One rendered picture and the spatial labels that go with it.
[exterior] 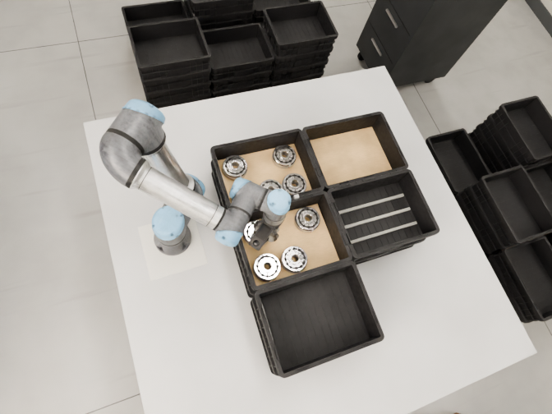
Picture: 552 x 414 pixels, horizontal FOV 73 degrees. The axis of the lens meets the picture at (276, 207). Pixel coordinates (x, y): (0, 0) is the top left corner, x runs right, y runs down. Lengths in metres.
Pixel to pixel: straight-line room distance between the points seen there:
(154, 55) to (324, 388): 1.94
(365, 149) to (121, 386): 1.73
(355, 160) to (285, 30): 1.17
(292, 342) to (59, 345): 1.37
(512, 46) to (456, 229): 2.56
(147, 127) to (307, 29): 1.72
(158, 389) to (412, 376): 1.00
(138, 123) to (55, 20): 2.37
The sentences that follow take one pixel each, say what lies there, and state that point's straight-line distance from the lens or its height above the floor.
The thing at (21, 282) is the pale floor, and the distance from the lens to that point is 2.53.
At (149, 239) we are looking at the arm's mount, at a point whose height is 0.71.
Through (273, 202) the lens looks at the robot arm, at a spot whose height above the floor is 1.21.
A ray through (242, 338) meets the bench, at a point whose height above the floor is 0.70.
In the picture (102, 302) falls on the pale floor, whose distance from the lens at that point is 2.37.
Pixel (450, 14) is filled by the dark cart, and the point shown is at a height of 0.76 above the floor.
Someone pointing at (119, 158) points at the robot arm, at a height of 1.31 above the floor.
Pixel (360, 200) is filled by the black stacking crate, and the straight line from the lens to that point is 1.67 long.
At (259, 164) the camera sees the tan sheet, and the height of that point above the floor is 0.83.
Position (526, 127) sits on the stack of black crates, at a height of 0.49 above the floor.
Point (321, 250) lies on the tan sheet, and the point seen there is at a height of 0.83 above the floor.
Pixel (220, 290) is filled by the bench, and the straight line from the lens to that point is 1.58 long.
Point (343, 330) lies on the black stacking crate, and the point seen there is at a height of 0.83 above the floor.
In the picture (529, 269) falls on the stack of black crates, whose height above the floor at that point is 0.38.
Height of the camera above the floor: 2.26
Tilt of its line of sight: 67 degrees down
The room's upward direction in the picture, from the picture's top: 22 degrees clockwise
